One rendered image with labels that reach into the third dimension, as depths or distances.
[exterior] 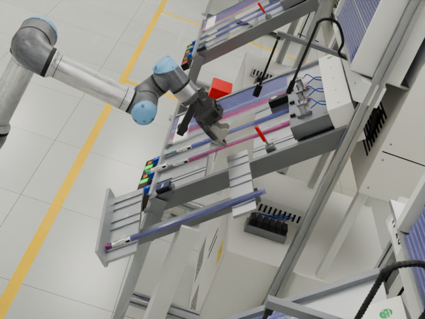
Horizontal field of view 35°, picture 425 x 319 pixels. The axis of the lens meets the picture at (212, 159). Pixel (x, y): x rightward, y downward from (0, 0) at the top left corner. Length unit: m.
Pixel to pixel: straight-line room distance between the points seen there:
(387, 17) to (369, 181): 0.55
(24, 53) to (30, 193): 1.47
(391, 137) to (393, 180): 0.16
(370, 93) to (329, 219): 0.90
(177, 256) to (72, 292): 0.90
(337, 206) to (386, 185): 0.73
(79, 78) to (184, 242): 0.60
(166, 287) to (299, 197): 0.90
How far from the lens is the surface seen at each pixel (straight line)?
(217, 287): 2.53
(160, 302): 2.31
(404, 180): 2.31
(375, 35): 2.08
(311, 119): 2.22
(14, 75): 2.28
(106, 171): 3.80
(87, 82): 2.10
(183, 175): 2.41
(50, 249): 3.17
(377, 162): 2.27
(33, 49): 2.10
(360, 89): 2.11
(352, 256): 2.73
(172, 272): 2.22
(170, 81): 2.21
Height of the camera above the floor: 1.99
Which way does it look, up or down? 28 degrees down
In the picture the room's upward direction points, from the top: 21 degrees clockwise
